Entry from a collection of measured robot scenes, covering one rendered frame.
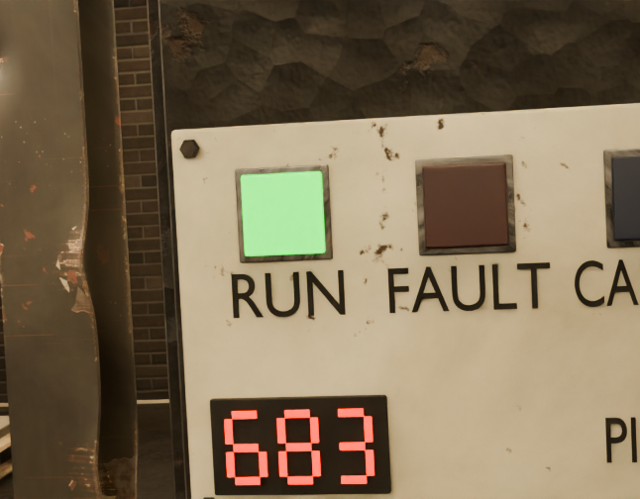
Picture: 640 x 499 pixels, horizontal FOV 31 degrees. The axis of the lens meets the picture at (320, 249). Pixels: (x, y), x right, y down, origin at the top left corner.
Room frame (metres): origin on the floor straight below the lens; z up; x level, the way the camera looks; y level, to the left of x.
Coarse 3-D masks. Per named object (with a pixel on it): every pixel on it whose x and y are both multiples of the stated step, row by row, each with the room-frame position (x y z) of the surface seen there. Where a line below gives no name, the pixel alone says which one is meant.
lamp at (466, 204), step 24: (432, 168) 0.49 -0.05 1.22; (456, 168) 0.49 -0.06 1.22; (480, 168) 0.49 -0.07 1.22; (504, 168) 0.49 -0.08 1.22; (432, 192) 0.49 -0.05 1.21; (456, 192) 0.49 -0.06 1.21; (480, 192) 0.49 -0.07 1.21; (504, 192) 0.49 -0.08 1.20; (432, 216) 0.49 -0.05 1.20; (456, 216) 0.49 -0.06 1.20; (480, 216) 0.49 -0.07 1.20; (504, 216) 0.49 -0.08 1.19; (432, 240) 0.49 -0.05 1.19; (456, 240) 0.49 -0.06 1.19; (480, 240) 0.49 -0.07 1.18; (504, 240) 0.49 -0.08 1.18
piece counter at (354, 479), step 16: (240, 416) 0.50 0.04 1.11; (256, 416) 0.50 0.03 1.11; (288, 416) 0.50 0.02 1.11; (304, 416) 0.50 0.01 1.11; (352, 416) 0.50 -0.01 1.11; (368, 432) 0.50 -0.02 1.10; (240, 448) 0.50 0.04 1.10; (256, 448) 0.50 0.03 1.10; (288, 448) 0.50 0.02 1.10; (304, 448) 0.50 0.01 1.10; (352, 448) 0.50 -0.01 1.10; (368, 464) 0.50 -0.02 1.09; (240, 480) 0.50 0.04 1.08; (256, 480) 0.50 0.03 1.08; (288, 480) 0.50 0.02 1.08; (304, 480) 0.50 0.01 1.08; (352, 480) 0.50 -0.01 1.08
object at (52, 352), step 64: (0, 0) 3.05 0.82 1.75; (64, 0) 3.02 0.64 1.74; (0, 64) 3.10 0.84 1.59; (64, 64) 3.03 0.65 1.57; (0, 128) 3.06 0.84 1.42; (64, 128) 3.03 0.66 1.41; (0, 192) 3.06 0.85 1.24; (64, 192) 3.03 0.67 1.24; (0, 256) 3.06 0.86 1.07; (64, 256) 3.02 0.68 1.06; (128, 256) 3.34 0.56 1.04; (64, 320) 3.03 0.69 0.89; (128, 320) 3.32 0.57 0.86; (64, 384) 3.03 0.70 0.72; (128, 384) 3.32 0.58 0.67; (64, 448) 3.04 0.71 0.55; (128, 448) 3.32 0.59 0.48
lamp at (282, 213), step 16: (256, 176) 0.50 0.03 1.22; (272, 176) 0.50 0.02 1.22; (288, 176) 0.50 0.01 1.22; (304, 176) 0.50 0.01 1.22; (320, 176) 0.50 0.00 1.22; (256, 192) 0.50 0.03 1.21; (272, 192) 0.50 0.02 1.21; (288, 192) 0.50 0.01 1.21; (304, 192) 0.50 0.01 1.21; (320, 192) 0.50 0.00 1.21; (256, 208) 0.50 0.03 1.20; (272, 208) 0.50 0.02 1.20; (288, 208) 0.50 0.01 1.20; (304, 208) 0.50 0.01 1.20; (320, 208) 0.50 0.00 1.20; (256, 224) 0.50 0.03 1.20; (272, 224) 0.50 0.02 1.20; (288, 224) 0.50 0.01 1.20; (304, 224) 0.50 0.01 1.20; (320, 224) 0.50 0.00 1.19; (256, 240) 0.50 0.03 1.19; (272, 240) 0.50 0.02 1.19; (288, 240) 0.50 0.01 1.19; (304, 240) 0.50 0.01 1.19; (320, 240) 0.50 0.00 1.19
